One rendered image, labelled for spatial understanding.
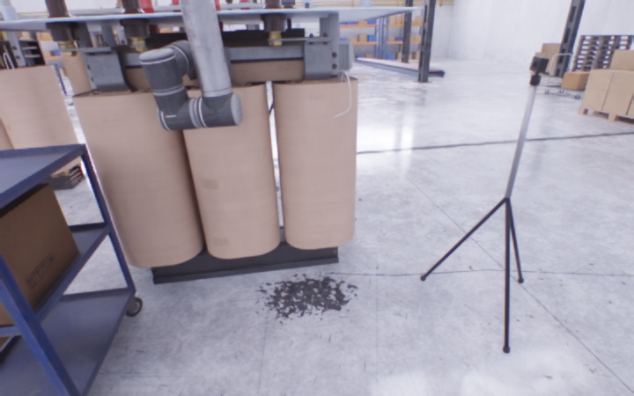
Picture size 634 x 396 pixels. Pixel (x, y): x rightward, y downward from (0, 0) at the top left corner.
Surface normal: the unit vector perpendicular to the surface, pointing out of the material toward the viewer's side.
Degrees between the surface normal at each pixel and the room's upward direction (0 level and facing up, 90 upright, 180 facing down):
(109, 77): 90
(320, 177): 90
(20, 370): 0
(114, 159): 90
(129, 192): 90
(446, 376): 0
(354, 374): 0
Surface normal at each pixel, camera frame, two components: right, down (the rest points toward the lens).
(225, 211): 0.18, 0.43
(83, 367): -0.03, -0.90
